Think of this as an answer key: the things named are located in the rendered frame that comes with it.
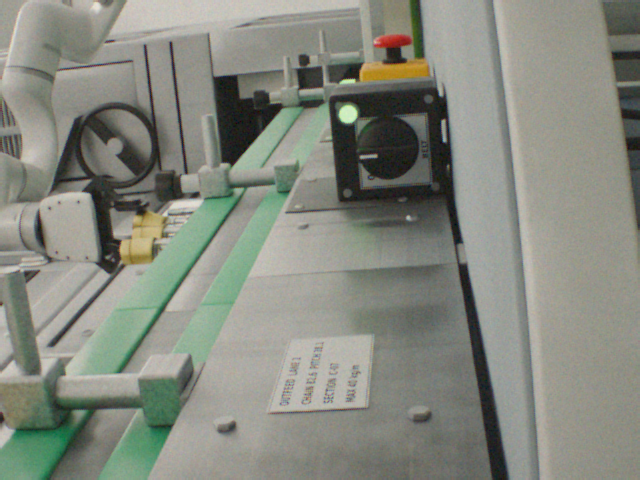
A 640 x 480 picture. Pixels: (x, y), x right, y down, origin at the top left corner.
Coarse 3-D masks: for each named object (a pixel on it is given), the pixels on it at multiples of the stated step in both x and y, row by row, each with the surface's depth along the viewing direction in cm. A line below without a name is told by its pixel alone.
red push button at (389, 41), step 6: (384, 36) 99; (390, 36) 98; (396, 36) 98; (402, 36) 98; (408, 36) 99; (378, 42) 98; (384, 42) 98; (390, 42) 98; (396, 42) 98; (402, 42) 98; (408, 42) 98; (390, 48) 99; (396, 48) 99; (390, 54) 99; (396, 54) 99
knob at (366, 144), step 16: (368, 128) 68; (384, 128) 68; (400, 128) 68; (368, 144) 68; (384, 144) 68; (400, 144) 68; (416, 144) 69; (368, 160) 67; (384, 160) 67; (400, 160) 67; (384, 176) 69; (400, 176) 69
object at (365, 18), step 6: (360, 0) 143; (366, 0) 144; (360, 6) 144; (366, 6) 144; (366, 12) 144; (366, 18) 144; (366, 24) 144; (366, 30) 144; (366, 36) 145; (366, 42) 145; (366, 48) 145; (372, 48) 146; (366, 54) 145; (372, 54) 146; (366, 60) 146; (372, 60) 146
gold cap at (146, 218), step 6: (144, 210) 137; (138, 216) 136; (144, 216) 136; (150, 216) 136; (156, 216) 136; (162, 216) 137; (138, 222) 136; (144, 222) 136; (150, 222) 136; (156, 222) 136; (162, 222) 136; (132, 228) 137
